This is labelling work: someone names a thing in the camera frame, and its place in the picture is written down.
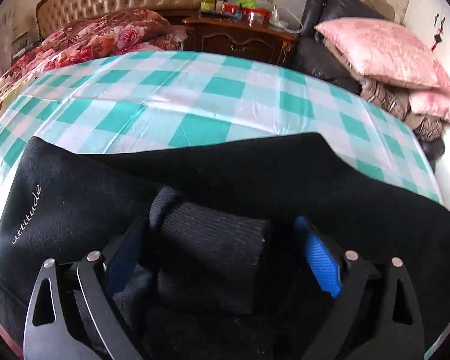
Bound red floral blanket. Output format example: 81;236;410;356
0;8;187;118

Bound brown patterned folded clothes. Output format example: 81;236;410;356
323;38;446;141

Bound pink satin pillow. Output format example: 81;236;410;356
314;17;450;124

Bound black leather armchair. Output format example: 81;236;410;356
291;0;450;164

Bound dark wooden nightstand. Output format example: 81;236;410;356
183;15;297;67

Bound black fleece pants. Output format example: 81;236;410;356
0;133;450;359

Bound red container on nightstand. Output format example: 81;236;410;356
218;2;272;23

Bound green yellow box on nightstand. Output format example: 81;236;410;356
200;0;216;12

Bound white cable on nightstand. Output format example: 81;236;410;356
267;4;305;35

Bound teal white checkered bedsheet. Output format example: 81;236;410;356
0;51;441;202

